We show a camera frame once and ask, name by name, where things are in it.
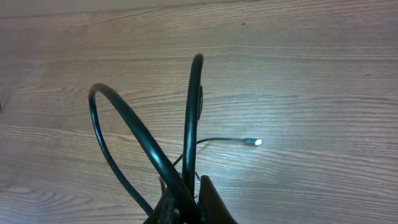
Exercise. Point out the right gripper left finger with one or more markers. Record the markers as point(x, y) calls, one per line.
point(166, 211)

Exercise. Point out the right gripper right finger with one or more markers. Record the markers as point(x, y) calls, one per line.
point(212, 207)

